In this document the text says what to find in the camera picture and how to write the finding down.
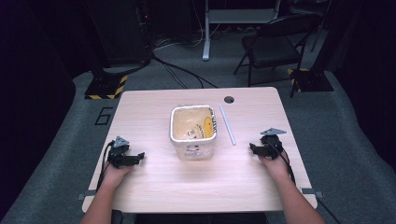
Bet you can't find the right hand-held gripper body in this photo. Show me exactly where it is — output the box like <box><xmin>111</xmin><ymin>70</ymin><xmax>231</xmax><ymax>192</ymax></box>
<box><xmin>260</xmin><ymin>127</ymin><xmax>288</xmax><ymax>161</ymax></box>

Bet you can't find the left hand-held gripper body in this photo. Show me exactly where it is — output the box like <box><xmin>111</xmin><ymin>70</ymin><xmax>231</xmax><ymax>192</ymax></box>
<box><xmin>106</xmin><ymin>135</ymin><xmax>135</xmax><ymax>170</ymax></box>

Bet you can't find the person's right hand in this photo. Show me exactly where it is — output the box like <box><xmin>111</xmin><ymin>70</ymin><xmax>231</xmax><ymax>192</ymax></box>
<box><xmin>258</xmin><ymin>150</ymin><xmax>291</xmax><ymax>181</ymax></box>

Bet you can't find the person's left hand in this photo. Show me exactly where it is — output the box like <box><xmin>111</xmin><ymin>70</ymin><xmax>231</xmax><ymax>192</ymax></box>
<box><xmin>101</xmin><ymin>161</ymin><xmax>134</xmax><ymax>189</ymax></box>

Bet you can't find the white plastic straw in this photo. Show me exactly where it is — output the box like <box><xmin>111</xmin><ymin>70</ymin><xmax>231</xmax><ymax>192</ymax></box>
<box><xmin>219</xmin><ymin>104</ymin><xmax>237</xmax><ymax>147</ymax></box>

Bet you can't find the grey table edge clamp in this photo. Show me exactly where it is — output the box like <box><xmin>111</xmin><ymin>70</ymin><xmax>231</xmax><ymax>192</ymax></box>
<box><xmin>77</xmin><ymin>189</ymin><xmax>98</xmax><ymax>202</ymax></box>
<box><xmin>300</xmin><ymin>187</ymin><xmax>324</xmax><ymax>200</ymax></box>

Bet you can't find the white square plastic tub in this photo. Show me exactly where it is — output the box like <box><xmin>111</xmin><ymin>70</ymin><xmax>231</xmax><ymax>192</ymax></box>
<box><xmin>168</xmin><ymin>105</ymin><xmax>218</xmax><ymax>161</ymax></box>

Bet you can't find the black stand base striped edge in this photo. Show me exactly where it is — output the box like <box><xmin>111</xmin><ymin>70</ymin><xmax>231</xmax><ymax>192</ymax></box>
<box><xmin>84</xmin><ymin>68</ymin><xmax>129</xmax><ymax>101</ymax></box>
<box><xmin>287</xmin><ymin>67</ymin><xmax>335</xmax><ymax>93</ymax></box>

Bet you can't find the black folding chair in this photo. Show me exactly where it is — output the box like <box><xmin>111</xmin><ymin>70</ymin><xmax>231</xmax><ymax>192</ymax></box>
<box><xmin>233</xmin><ymin>13</ymin><xmax>322</xmax><ymax>99</ymax></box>

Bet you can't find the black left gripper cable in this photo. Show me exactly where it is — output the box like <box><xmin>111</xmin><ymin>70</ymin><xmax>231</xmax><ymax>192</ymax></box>
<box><xmin>95</xmin><ymin>140</ymin><xmax>116</xmax><ymax>191</ymax></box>

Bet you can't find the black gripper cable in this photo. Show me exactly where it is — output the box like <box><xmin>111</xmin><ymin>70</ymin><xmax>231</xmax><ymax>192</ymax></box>
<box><xmin>95</xmin><ymin>140</ymin><xmax>116</xmax><ymax>191</ymax></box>
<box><xmin>266</xmin><ymin>140</ymin><xmax>297</xmax><ymax>186</ymax></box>

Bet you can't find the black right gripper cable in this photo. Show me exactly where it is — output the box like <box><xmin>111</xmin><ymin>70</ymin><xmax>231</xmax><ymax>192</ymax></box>
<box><xmin>266</xmin><ymin>140</ymin><xmax>297</xmax><ymax>186</ymax></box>

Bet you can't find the thick black floor hose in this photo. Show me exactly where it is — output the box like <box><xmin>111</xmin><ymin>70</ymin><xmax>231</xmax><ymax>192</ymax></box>
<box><xmin>102</xmin><ymin>46</ymin><xmax>154</xmax><ymax>77</ymax></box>

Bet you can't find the thin black floor cable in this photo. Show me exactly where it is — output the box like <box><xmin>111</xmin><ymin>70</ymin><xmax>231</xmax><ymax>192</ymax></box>
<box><xmin>151</xmin><ymin>53</ymin><xmax>219</xmax><ymax>90</ymax></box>

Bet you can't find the bundle of white cables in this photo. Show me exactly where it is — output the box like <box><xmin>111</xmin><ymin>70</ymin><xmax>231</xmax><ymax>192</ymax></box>
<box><xmin>153</xmin><ymin>26</ymin><xmax>226</xmax><ymax>51</ymax></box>

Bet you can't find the white desk frame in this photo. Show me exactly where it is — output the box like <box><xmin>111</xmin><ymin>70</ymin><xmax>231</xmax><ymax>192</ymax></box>
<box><xmin>202</xmin><ymin>0</ymin><xmax>283</xmax><ymax>62</ymax></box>

